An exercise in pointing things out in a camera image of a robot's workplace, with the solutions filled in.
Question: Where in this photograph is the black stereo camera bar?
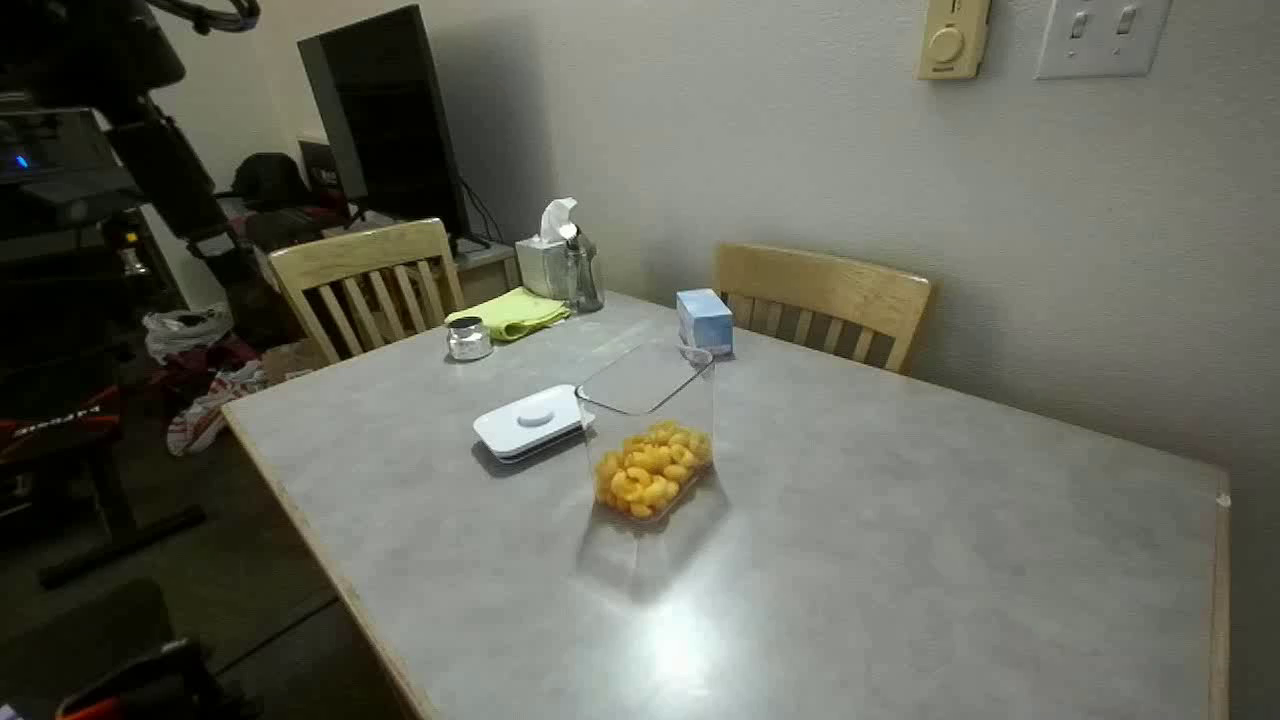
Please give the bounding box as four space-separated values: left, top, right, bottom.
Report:
0 166 146 236

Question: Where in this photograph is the white light switch plate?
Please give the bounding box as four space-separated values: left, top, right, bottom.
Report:
1032 0 1175 86

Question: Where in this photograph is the white rectangular container lid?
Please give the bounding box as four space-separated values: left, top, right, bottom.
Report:
470 379 600 466

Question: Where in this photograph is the wooden chair with slats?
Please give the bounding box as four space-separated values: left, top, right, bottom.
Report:
264 217 470 367
711 241 937 375

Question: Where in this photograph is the black monitor screen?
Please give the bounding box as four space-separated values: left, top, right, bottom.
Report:
292 0 472 244

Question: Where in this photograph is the black and red bag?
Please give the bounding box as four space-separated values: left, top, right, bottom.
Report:
53 635 256 720

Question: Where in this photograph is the green cloth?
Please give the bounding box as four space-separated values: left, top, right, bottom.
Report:
446 283 575 347

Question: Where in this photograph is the black device with blue light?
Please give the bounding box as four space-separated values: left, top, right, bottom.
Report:
0 108 114 184

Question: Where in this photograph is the small light blue box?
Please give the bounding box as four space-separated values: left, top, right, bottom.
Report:
673 283 739 364

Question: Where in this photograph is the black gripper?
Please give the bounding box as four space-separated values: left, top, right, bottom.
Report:
108 94 235 256

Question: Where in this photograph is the clear plastic food container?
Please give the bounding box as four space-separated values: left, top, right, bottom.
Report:
573 337 725 527

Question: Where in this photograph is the black equipment stand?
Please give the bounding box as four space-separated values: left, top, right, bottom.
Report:
0 234 214 592

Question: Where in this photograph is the red and white clothes pile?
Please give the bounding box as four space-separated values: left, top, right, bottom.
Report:
146 331 312 461

